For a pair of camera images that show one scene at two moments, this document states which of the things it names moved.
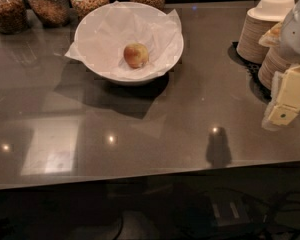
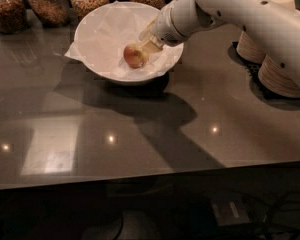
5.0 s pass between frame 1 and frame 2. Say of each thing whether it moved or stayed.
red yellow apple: stayed
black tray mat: stayed
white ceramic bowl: stayed
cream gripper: moved
